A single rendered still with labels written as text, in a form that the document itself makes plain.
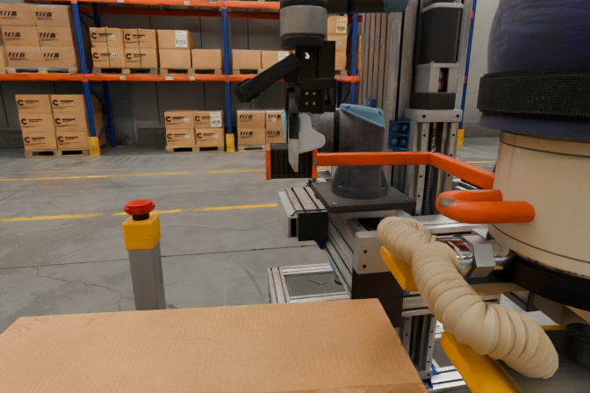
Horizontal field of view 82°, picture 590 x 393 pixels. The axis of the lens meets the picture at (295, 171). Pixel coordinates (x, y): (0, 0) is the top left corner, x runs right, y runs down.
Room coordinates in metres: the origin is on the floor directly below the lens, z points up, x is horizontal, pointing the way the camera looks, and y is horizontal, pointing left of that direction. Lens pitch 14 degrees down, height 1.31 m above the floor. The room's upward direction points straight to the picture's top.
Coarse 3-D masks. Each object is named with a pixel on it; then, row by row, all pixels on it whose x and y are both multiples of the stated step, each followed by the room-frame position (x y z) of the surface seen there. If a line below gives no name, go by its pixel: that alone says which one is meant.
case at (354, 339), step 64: (64, 320) 0.47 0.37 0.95; (128, 320) 0.47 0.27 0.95; (192, 320) 0.47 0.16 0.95; (256, 320) 0.47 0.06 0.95; (320, 320) 0.47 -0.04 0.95; (384, 320) 0.47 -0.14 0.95; (0, 384) 0.35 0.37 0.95; (64, 384) 0.35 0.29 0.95; (128, 384) 0.35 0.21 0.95; (192, 384) 0.35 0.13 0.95; (256, 384) 0.35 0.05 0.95; (320, 384) 0.35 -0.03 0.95; (384, 384) 0.35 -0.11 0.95
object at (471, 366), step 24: (552, 336) 0.27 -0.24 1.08; (576, 336) 0.24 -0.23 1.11; (456, 360) 0.26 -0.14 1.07; (480, 360) 0.25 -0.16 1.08; (576, 360) 0.24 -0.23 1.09; (480, 384) 0.22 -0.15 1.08; (504, 384) 0.22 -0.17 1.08; (528, 384) 0.22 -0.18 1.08; (552, 384) 0.22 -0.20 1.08; (576, 384) 0.22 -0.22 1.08
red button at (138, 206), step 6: (126, 204) 0.77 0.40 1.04; (132, 204) 0.77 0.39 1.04; (138, 204) 0.77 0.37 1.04; (144, 204) 0.77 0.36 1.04; (150, 204) 0.78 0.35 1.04; (126, 210) 0.76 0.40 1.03; (132, 210) 0.75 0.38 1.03; (138, 210) 0.76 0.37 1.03; (144, 210) 0.76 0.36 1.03; (150, 210) 0.77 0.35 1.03; (132, 216) 0.78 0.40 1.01; (138, 216) 0.77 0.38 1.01; (144, 216) 0.78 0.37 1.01
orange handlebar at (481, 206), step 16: (320, 160) 0.58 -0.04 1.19; (336, 160) 0.58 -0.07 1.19; (352, 160) 0.58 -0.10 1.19; (368, 160) 0.58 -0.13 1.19; (384, 160) 0.58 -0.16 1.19; (400, 160) 0.59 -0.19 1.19; (416, 160) 0.59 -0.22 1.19; (432, 160) 0.58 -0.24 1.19; (448, 160) 0.53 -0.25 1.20; (464, 176) 0.48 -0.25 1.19; (480, 176) 0.44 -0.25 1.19; (448, 192) 0.35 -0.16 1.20; (464, 192) 0.35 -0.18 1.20; (480, 192) 0.35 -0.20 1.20; (496, 192) 0.35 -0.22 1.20; (448, 208) 0.32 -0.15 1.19; (464, 208) 0.31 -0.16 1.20; (480, 208) 0.31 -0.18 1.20; (496, 208) 0.31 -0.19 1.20; (512, 208) 0.31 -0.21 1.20; (528, 208) 0.31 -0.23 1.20
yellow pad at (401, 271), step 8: (384, 248) 0.46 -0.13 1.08; (384, 256) 0.45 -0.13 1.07; (392, 256) 0.44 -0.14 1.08; (392, 264) 0.42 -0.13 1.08; (400, 264) 0.41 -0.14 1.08; (392, 272) 0.42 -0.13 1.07; (400, 272) 0.40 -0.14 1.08; (408, 272) 0.39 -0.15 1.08; (400, 280) 0.39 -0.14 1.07; (408, 280) 0.38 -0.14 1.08; (408, 288) 0.38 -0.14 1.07; (416, 288) 0.38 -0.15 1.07
